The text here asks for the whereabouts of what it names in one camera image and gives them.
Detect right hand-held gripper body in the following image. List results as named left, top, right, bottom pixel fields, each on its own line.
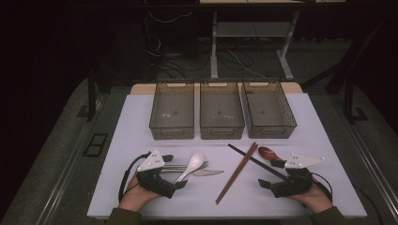
left=270, top=152, right=326, bottom=199

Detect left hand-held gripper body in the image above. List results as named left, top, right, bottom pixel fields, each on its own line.
left=135, top=148, right=182, bottom=200

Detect brown wooden spoon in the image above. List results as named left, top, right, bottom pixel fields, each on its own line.
left=257, top=145, right=284, bottom=163

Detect white ceramic spoon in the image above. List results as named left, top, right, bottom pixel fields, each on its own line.
left=174, top=153, right=205, bottom=184

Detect metal knife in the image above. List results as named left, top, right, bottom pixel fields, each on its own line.
left=161, top=168, right=225, bottom=178

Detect translucent grey plastic bin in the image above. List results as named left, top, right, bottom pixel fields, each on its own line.
left=242, top=81, right=298, bottom=140
left=148, top=82, right=195, bottom=141
left=199, top=80, right=246, bottom=141

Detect person's left hand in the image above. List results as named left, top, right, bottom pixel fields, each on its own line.
left=118, top=173, right=162, bottom=214

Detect person's right hand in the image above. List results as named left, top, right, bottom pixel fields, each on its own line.
left=288, top=178, right=333, bottom=215

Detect black metal stand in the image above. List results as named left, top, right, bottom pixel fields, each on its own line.
left=342, top=71, right=369, bottom=125
left=84, top=68, right=99, bottom=124

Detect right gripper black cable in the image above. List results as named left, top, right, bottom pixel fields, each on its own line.
left=311, top=172, right=334, bottom=202

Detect black floor cable bundle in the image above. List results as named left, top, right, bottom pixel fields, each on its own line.
left=146, top=31, right=214, bottom=80

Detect white floor cable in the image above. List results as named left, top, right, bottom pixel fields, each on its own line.
left=225, top=48, right=268, bottom=79

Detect white desk frame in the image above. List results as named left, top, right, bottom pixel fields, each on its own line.
left=209, top=10, right=301, bottom=81

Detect thin white hanging cable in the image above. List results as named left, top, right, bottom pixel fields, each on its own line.
left=146, top=8, right=193, bottom=24

